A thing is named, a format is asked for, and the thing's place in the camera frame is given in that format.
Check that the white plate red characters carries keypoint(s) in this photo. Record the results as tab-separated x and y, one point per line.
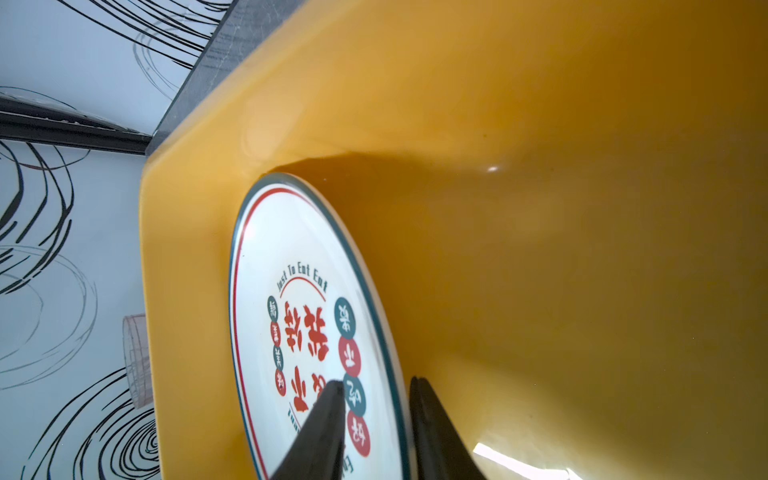
303	313

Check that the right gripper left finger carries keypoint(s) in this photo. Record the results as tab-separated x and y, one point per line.
318	450

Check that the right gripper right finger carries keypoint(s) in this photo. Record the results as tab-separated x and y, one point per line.
439	450

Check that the yellow plastic bin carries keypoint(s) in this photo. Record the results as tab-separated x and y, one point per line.
562	206

